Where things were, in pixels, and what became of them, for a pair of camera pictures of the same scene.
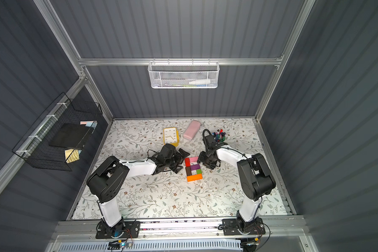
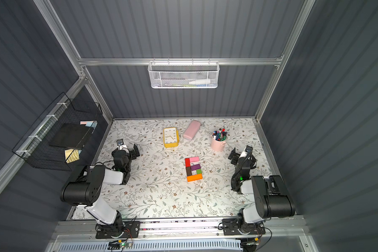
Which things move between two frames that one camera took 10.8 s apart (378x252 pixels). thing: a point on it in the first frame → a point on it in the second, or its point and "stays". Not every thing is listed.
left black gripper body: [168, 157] → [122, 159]
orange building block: [194, 177] stays
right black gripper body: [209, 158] → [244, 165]
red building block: [187, 162] stays
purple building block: [195, 167] stays
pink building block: [193, 159] stays
